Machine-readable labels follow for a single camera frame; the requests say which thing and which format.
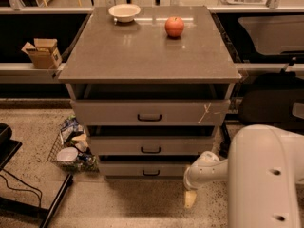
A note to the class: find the grey bottom drawer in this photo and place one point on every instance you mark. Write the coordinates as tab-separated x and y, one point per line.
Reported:
143	169

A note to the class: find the white plastic container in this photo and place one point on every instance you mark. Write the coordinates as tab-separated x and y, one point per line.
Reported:
68	154

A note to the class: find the open cardboard box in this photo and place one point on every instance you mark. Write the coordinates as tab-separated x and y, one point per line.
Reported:
44	53

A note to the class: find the red apple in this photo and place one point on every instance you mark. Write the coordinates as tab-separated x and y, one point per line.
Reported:
174	26

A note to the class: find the wire basket with items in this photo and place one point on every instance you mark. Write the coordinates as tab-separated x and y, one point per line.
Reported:
72	134

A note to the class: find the grey drawer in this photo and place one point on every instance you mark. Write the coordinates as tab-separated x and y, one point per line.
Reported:
149	145
143	169
150	112

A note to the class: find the grey drawer cabinet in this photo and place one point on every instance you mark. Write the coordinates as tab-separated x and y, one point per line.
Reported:
139	61

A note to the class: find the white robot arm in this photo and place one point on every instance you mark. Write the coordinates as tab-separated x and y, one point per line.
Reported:
265	164

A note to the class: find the grey middle drawer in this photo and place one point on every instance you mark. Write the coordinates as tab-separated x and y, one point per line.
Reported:
149	145

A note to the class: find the grey top drawer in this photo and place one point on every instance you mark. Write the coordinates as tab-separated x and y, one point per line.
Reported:
150	112

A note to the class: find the black office chair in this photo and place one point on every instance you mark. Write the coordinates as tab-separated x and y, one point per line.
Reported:
275	99

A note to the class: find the white bowl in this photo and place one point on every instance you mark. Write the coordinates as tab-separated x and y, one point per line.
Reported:
124	13

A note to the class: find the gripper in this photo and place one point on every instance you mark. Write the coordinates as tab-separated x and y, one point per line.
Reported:
192	177

